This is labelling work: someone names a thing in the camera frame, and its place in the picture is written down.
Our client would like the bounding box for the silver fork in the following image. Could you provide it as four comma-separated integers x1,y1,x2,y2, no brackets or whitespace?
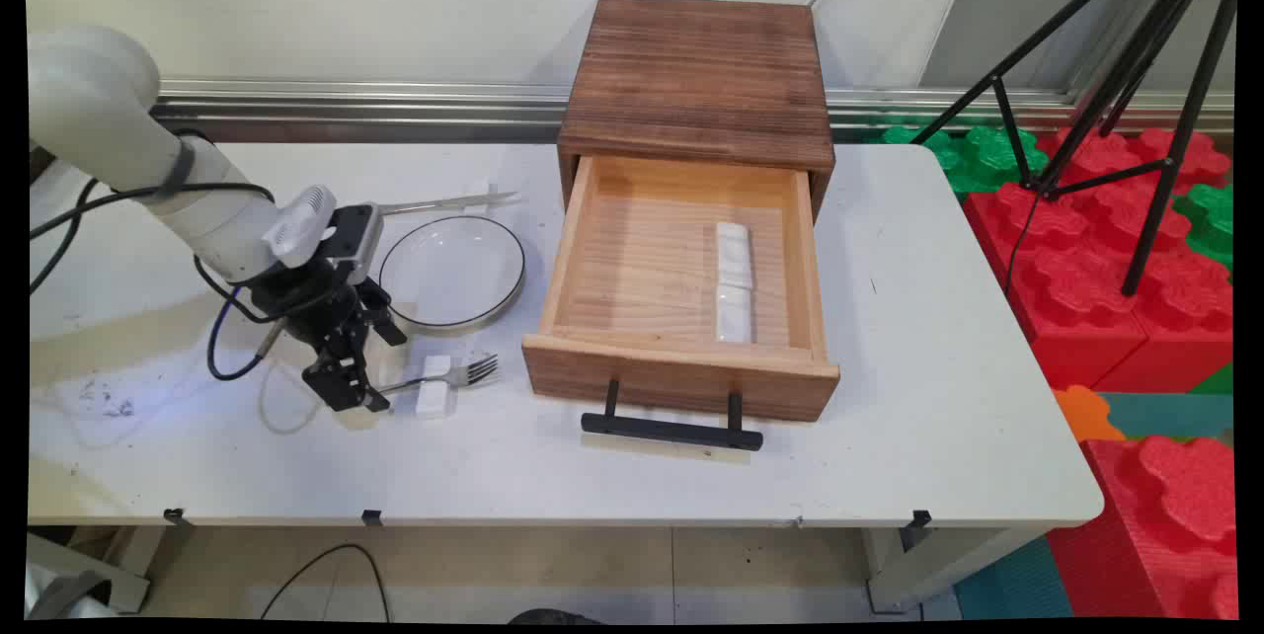
375,354,500,398

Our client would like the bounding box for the large red foam block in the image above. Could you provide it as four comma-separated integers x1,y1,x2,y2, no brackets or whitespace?
963,127,1235,394

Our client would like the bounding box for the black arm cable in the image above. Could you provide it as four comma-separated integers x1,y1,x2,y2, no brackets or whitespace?
30,127,277,295

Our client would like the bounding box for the green foam block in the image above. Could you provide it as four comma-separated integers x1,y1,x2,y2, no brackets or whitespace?
869,125,1050,198
1172,183,1235,270

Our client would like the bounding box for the black drawer handle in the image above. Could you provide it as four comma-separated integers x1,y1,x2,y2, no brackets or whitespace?
580,379,764,452

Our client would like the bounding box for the silver table knife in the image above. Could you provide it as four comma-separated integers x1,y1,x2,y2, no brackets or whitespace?
378,192,520,217

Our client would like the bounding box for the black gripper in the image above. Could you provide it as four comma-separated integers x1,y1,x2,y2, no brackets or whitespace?
247,257,409,415

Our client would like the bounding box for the aluminium wall rail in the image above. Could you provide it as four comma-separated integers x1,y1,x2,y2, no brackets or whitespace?
148,78,1235,144

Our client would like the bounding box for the blue black gripper cable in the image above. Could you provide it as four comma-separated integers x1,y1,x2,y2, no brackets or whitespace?
195,257,297,383

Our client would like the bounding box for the teal foam mat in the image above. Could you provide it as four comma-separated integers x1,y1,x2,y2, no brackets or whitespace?
1101,392,1235,440

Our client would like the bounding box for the dark wooden cabinet box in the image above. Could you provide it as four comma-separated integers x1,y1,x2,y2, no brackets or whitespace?
556,0,836,220

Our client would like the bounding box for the white table leg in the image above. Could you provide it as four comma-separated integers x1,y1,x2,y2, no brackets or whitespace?
28,525,169,615
864,525,1048,613

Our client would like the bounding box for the orange foam piece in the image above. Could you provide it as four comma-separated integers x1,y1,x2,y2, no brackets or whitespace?
1053,385,1127,444

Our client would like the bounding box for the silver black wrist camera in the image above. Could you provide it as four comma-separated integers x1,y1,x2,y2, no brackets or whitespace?
321,202,384,285

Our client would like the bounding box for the black floor cable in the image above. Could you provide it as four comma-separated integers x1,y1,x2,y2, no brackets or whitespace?
259,543,392,623

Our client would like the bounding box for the black tripod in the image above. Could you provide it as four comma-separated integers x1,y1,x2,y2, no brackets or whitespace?
908,0,1239,297

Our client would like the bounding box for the light wooden drawer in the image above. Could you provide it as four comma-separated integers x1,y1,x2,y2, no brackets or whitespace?
520,155,841,424

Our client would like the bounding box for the white plate with black rim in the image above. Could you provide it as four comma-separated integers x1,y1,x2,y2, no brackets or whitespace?
378,215,526,336

